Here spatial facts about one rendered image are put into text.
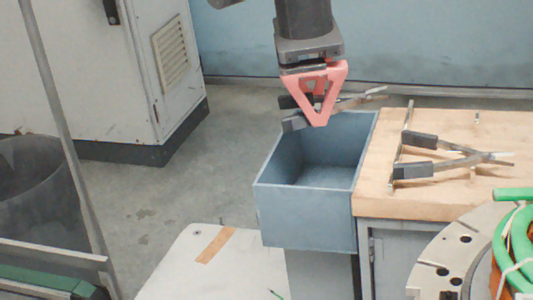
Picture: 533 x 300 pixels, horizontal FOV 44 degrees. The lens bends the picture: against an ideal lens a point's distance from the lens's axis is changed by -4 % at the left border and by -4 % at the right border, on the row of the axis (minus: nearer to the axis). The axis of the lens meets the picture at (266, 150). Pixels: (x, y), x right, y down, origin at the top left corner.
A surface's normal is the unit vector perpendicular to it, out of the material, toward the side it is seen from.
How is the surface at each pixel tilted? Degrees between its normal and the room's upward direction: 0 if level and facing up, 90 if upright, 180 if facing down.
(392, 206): 90
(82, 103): 90
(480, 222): 0
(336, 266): 90
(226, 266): 0
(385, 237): 90
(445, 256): 0
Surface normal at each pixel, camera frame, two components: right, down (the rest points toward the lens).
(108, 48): -0.34, 0.52
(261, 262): -0.14, -0.85
